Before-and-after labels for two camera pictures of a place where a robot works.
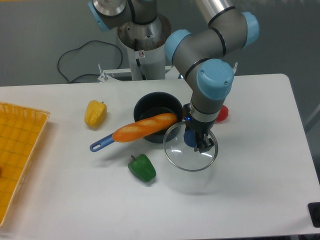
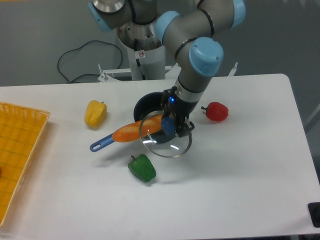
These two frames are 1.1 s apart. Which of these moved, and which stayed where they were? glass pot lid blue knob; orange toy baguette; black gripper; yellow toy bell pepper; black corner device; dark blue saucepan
Moved: glass pot lid blue knob; black gripper
Stayed: black corner device; yellow toy bell pepper; orange toy baguette; dark blue saucepan
